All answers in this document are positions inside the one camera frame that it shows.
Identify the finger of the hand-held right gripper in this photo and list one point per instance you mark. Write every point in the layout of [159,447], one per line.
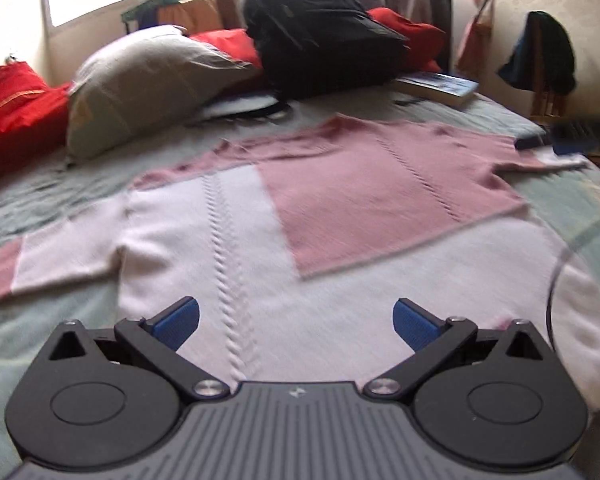
[530,142]

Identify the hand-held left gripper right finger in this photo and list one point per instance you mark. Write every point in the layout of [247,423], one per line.
[415,325]

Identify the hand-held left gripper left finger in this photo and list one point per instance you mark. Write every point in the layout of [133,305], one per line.
[177,322]

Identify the pink and white sweater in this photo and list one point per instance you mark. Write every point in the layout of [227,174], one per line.
[355,200]

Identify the wooden chair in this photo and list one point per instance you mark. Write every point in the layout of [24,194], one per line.
[547,102]

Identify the dark blue garment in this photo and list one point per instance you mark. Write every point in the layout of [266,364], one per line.
[545,50]

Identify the blue cover book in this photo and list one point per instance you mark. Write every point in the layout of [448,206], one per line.
[440,87]

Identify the orange curtain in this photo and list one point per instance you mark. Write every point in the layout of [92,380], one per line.
[477,25]

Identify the red pillow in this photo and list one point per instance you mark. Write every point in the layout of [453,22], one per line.
[405,30]

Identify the white cloth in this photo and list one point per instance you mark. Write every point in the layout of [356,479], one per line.
[240,105]

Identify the black backpack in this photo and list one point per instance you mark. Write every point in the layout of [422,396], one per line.
[320,40]

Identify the grey-green pillow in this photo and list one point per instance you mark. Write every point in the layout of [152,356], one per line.
[150,85]

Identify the red quilt with gold trim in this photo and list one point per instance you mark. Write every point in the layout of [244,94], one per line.
[15,105]

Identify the brown cardboard box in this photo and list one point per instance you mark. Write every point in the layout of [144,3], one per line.
[205,12]

